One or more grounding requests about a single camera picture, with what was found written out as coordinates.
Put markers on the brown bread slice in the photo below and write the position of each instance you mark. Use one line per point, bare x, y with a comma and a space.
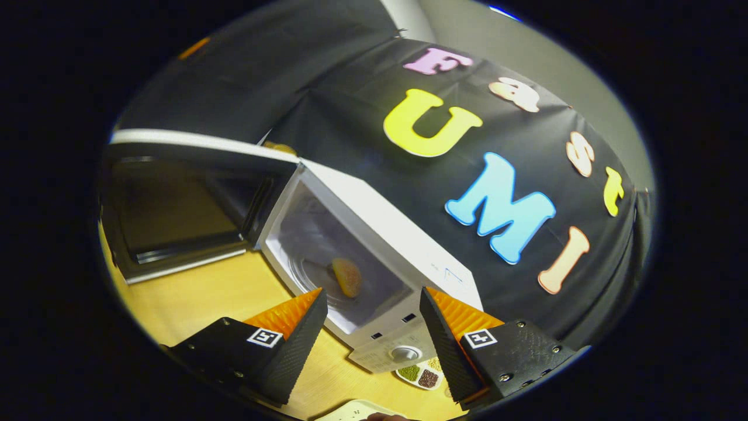
280, 148

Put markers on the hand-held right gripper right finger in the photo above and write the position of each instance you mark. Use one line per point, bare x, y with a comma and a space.
450, 351

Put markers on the pale green rectangular plate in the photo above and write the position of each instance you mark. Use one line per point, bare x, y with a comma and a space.
350, 410

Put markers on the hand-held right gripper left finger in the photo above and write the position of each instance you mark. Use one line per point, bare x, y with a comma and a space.
289, 356

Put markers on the white divided dish of beans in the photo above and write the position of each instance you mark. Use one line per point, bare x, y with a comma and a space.
418, 374

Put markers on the small ceiling light panel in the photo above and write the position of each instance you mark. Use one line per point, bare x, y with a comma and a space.
504, 11

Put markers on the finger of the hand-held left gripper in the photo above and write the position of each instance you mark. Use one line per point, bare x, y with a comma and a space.
194, 48

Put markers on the pink chicken breast piece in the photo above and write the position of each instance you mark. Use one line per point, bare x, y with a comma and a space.
347, 278

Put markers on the white microwave oven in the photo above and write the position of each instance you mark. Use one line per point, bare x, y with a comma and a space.
374, 210

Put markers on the black backdrop cloth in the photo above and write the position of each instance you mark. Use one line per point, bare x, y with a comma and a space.
350, 117

